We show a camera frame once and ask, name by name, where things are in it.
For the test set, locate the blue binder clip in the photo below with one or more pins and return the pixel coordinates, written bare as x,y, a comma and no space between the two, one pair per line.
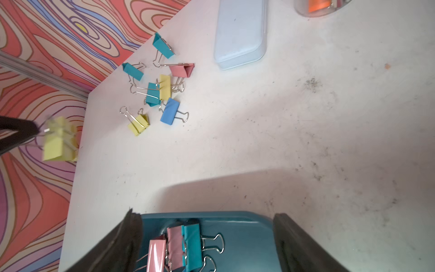
170,112

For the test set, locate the pink binder clip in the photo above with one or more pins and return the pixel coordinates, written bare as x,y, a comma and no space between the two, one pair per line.
180,70
175,257
154,259

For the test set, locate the light blue pencil case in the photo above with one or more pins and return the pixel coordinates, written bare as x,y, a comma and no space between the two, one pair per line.
241,32

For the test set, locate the yellow binder clip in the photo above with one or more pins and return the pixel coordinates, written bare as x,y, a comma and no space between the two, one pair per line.
167,88
137,124
60,141

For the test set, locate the teal binder clip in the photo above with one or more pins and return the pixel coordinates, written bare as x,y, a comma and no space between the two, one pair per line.
152,93
163,49
193,246
134,71

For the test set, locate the dark teal storage tray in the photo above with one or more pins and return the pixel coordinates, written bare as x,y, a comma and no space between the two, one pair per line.
249,238

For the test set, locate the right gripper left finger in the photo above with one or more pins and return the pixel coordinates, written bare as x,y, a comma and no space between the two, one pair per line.
118,251

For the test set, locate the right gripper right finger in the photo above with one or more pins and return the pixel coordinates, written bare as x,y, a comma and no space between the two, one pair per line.
297,251

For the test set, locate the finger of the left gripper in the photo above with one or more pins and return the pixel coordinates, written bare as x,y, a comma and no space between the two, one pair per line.
23,131

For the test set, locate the clear pen cup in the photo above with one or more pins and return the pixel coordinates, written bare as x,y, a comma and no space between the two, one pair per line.
318,8

